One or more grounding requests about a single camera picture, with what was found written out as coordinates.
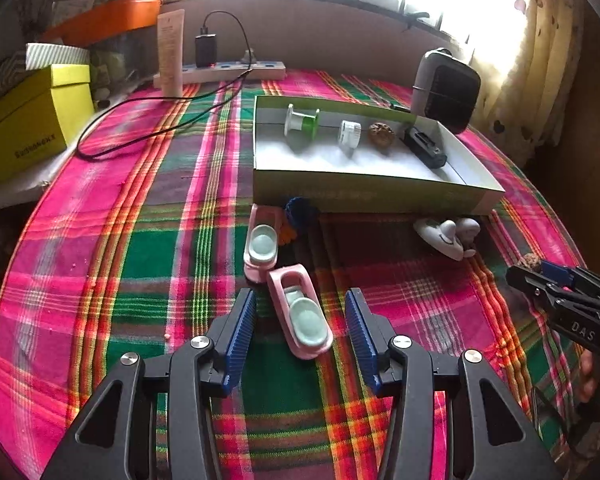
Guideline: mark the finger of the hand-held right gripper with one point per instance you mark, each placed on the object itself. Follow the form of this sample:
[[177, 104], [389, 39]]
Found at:
[[557, 272], [530, 285]]

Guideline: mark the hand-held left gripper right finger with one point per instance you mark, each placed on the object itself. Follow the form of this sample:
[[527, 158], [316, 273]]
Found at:
[[359, 340]]

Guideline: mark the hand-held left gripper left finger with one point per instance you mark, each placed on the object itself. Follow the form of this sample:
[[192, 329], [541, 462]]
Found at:
[[240, 340]]

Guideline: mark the lumpy wrinkled brown walnut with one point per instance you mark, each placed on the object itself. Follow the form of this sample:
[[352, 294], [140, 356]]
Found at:
[[530, 260]]

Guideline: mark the white mushroom shaped hook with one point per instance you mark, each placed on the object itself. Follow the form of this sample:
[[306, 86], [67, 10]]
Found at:
[[469, 230]]

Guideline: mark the white panda face hook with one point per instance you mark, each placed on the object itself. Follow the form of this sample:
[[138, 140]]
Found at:
[[442, 235]]

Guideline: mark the blue knitted toy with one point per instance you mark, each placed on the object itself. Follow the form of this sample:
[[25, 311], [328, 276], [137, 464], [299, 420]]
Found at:
[[295, 217]]

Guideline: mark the green and white box tray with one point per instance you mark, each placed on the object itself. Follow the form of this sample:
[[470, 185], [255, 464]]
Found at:
[[360, 192]]

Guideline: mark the black rectangular device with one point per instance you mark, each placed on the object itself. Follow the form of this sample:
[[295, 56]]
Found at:
[[425, 149]]

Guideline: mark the white round cap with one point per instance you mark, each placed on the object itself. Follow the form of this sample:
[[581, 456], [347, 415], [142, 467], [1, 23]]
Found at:
[[349, 135]]

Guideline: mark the round pitted brown walnut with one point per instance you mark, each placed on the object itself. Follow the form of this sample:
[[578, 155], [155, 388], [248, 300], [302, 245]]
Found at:
[[380, 133]]

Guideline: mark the green and white massager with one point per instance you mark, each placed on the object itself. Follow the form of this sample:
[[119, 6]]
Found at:
[[302, 122]]

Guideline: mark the person's right hand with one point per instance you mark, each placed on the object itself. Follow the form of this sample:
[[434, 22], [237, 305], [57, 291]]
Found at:
[[587, 375]]

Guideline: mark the plaid tablecloth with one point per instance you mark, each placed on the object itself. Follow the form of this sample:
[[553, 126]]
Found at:
[[130, 260]]

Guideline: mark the grey desktop heater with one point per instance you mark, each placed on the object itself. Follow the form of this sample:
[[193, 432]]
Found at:
[[447, 92]]

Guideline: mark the yellow patterned curtain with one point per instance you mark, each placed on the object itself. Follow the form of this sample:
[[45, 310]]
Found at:
[[545, 60]]

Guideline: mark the white power strip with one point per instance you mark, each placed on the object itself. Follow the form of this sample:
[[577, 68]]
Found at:
[[230, 71]]

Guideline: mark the black window latch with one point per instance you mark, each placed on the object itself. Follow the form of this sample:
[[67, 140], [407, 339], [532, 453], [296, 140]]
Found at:
[[415, 17]]

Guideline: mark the black charger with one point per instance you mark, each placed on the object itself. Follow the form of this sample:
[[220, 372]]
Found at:
[[205, 50]]

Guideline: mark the pale cream tube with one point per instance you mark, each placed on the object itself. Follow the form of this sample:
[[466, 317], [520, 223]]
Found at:
[[171, 52]]

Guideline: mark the yellow cardboard box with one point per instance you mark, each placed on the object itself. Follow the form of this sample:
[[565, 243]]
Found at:
[[25, 120]]

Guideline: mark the clear storage container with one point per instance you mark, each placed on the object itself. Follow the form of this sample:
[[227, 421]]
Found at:
[[115, 55]]

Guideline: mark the striped box lid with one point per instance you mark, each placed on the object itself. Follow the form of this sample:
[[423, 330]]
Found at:
[[55, 54]]

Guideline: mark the orange storage box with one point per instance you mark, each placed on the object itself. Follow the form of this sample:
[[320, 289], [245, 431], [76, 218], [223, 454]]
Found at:
[[110, 17]]

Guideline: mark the pale paper box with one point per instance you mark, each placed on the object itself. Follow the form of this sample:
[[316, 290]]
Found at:
[[75, 10]]

